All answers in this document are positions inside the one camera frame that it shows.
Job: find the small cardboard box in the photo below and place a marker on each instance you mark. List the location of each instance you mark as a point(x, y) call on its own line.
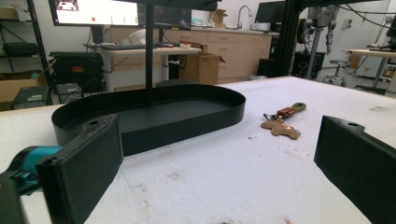
point(218, 17)

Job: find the grey robot on stand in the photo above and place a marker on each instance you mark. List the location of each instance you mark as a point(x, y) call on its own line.
point(317, 28)

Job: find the black wall monitor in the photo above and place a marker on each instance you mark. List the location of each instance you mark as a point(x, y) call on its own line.
point(269, 12)

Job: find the black two-tier oval tray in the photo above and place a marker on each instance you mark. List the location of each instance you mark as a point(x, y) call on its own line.
point(186, 121)

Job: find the black computer tower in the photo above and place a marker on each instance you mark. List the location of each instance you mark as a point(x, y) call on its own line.
point(31, 98)

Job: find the metal stool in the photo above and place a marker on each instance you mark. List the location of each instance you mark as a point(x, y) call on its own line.
point(337, 70)

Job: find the open cardboard box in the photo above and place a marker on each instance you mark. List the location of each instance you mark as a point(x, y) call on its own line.
point(199, 68)

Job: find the lit computer monitor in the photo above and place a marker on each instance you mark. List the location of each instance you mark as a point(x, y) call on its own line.
point(96, 12)

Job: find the black metal shelf rack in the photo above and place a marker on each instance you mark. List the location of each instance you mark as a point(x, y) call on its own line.
point(39, 46)

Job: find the white desk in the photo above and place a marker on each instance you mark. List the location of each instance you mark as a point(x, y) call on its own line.
point(130, 62)

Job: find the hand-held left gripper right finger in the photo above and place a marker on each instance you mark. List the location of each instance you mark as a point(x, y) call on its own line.
point(358, 158)

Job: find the metal sink faucet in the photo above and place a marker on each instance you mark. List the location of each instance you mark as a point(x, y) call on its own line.
point(241, 15)

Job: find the wooden workbench table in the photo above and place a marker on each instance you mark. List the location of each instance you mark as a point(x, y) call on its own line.
point(370, 53)

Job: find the wooden cabinet counter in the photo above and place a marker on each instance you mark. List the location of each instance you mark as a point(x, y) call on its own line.
point(239, 49)

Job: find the black equipment case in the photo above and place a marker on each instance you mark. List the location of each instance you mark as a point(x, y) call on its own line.
point(77, 67)

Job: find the black keyboard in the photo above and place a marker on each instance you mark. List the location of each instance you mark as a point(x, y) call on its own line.
point(123, 47)

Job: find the small black electronics box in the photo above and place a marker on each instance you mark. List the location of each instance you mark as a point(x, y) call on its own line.
point(68, 92)

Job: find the black metal frame post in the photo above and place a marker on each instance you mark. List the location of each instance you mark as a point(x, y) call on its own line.
point(288, 37)

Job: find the large flat cardboard box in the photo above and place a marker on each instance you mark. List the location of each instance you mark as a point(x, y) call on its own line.
point(15, 85)

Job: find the dark computer monitor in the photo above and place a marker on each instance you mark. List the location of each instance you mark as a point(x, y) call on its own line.
point(171, 17)

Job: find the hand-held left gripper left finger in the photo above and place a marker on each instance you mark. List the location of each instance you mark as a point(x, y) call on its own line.
point(84, 161)

